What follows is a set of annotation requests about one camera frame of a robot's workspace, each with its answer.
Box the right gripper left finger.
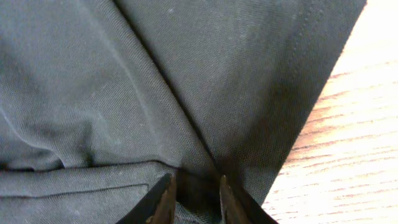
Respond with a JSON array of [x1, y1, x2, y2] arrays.
[[117, 174, 177, 224]]

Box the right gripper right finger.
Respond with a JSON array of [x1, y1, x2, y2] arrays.
[[220, 175, 278, 224]]

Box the black t-shirt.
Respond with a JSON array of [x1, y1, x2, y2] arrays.
[[1, 0, 365, 223]]

